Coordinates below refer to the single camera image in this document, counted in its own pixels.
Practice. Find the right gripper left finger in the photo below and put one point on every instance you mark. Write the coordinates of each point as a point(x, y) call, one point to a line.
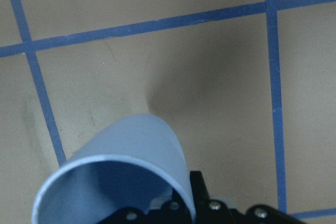
point(166, 209)

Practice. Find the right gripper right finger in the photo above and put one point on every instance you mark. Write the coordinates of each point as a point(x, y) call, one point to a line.
point(210, 210)

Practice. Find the blue cup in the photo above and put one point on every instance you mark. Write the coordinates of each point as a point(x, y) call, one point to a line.
point(131, 163)

